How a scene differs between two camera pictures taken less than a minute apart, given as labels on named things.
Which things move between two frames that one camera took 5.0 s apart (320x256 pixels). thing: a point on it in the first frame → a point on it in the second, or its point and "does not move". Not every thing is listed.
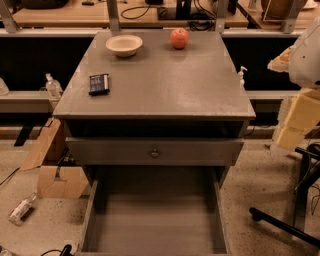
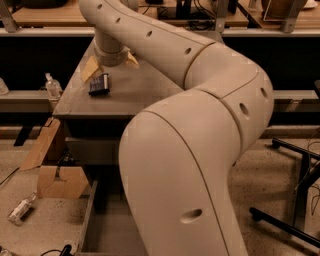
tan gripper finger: (281, 61) → (110, 52)
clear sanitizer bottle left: (53, 86) does not move
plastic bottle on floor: (18, 213) does not move
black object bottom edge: (67, 250) does not move
